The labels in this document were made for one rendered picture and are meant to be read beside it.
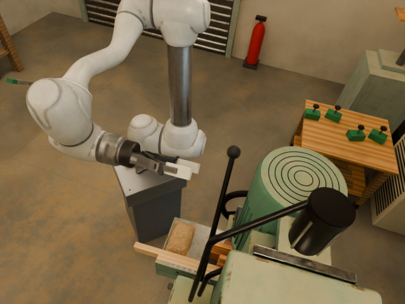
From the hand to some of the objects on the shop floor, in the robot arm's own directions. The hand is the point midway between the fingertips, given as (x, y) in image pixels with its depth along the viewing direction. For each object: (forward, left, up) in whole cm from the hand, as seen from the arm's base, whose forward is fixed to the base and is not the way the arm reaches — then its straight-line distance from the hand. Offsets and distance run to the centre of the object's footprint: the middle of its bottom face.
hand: (191, 170), depth 79 cm
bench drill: (-71, +231, -135) cm, 277 cm away
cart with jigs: (-42, +148, -134) cm, 204 cm away
